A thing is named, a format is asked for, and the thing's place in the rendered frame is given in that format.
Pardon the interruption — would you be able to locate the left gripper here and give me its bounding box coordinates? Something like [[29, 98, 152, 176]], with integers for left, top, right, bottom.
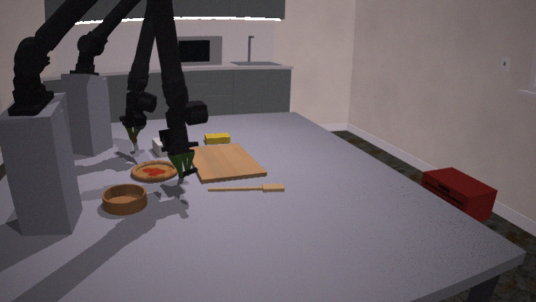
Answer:
[[119, 107, 140, 140]]

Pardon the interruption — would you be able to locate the light wooden cutting board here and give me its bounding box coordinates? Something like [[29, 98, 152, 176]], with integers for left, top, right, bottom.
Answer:
[[190, 143, 267, 184]]

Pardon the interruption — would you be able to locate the brown round shallow tray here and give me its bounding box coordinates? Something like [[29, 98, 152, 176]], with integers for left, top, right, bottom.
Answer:
[[102, 184, 147, 216]]

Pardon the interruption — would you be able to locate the pepperoni pizza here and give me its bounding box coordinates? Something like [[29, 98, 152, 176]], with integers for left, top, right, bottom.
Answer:
[[131, 160, 178, 182]]

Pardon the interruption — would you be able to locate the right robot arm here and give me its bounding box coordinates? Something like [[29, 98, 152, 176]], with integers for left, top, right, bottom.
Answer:
[[7, 0, 208, 130]]

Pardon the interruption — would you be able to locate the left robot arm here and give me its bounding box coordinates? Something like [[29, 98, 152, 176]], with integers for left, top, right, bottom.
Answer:
[[70, 0, 157, 130]]

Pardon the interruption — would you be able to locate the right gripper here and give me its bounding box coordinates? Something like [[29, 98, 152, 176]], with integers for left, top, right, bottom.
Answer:
[[161, 126, 199, 177]]

